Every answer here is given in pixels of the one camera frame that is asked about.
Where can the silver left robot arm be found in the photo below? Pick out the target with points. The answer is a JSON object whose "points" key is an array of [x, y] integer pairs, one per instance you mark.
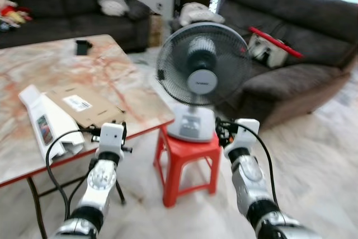
{"points": [[98, 186]]}

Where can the brown cardboard box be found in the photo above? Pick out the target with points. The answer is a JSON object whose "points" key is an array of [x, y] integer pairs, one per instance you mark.
{"points": [[155, 29]]}

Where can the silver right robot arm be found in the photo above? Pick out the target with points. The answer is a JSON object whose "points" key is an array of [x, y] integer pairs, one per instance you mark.
{"points": [[251, 180]]}

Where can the white crumpled cloth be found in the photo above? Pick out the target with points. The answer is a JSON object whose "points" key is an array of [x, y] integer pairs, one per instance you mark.
{"points": [[197, 13]]}

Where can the red plastic stool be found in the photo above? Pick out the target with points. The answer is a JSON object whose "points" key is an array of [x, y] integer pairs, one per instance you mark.
{"points": [[187, 158]]}

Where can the dark grey long sofa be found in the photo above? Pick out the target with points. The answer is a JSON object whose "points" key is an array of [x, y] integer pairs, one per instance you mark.
{"points": [[61, 9]]}

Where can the flat brown cardboard mailer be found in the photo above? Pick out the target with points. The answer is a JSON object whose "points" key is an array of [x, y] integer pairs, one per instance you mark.
{"points": [[92, 104]]}

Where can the small black object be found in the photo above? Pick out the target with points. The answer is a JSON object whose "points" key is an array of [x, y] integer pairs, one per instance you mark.
{"points": [[83, 47]]}

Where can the white cardboard box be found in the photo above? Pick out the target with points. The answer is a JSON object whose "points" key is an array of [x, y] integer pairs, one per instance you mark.
{"points": [[47, 118]]}

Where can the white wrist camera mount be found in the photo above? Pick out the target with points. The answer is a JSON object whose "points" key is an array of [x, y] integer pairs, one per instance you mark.
{"points": [[246, 131], [112, 137]]}

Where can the white cushion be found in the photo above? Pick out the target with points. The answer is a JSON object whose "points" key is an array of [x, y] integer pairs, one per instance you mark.
{"points": [[113, 5]]}

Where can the dark grey two-seat sofa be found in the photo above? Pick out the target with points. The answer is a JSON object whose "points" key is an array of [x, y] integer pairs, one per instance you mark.
{"points": [[291, 76]]}

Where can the white bag with red stick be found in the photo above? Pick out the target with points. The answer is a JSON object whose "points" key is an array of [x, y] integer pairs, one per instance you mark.
{"points": [[267, 48]]}

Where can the colourful plush toys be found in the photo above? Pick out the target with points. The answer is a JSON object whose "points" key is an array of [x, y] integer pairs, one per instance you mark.
{"points": [[10, 12]]}

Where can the grey white table fan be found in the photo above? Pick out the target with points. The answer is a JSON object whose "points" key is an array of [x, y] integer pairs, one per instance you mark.
{"points": [[202, 65]]}

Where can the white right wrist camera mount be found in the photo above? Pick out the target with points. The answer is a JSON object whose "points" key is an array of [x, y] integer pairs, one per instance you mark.
{"points": [[246, 131]]}

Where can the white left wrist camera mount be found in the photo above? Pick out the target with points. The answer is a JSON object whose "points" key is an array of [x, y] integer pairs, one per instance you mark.
{"points": [[112, 137]]}

